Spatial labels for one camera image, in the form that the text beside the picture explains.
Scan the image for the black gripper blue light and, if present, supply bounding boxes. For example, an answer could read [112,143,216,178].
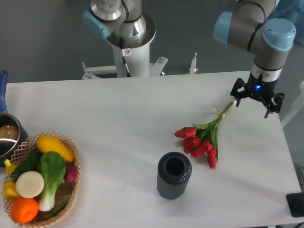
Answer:
[230,73,285,118]

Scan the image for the red tulip bouquet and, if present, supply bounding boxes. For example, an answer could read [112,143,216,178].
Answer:
[174,102,235,169]

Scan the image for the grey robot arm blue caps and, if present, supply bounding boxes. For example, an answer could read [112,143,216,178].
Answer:
[82,0,296,114]

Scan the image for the black device at table edge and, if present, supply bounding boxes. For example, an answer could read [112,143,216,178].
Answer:
[286,192,304,218]

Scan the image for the dark grey ribbed vase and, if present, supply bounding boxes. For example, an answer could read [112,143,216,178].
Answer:
[156,152,192,200]

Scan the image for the purple radish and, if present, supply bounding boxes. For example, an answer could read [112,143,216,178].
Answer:
[64,163,78,183]

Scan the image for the woven wicker basket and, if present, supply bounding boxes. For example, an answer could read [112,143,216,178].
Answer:
[2,132,81,228]

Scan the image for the green bok choy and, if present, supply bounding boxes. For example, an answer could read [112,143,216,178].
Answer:
[38,152,66,212]

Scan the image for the yellow squash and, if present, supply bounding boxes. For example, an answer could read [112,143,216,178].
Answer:
[37,135,74,162]

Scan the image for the green chilli pepper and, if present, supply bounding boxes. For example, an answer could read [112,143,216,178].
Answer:
[37,200,68,222]

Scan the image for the dark green cucumber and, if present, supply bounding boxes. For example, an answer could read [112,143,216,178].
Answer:
[11,147,43,182]

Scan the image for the cream round disc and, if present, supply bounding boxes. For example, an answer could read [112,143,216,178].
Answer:
[16,171,44,198]

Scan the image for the small yellow gourd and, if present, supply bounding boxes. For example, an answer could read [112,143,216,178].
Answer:
[4,159,17,176]

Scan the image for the orange fruit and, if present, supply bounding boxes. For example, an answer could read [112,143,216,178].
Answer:
[10,198,38,223]

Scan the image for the yellow bell pepper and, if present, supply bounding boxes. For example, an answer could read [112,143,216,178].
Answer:
[2,180,20,201]

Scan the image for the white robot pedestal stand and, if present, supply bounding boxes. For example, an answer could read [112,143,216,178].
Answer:
[81,40,198,80]

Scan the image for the blue handled saucepan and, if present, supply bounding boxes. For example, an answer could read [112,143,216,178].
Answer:
[0,70,28,167]

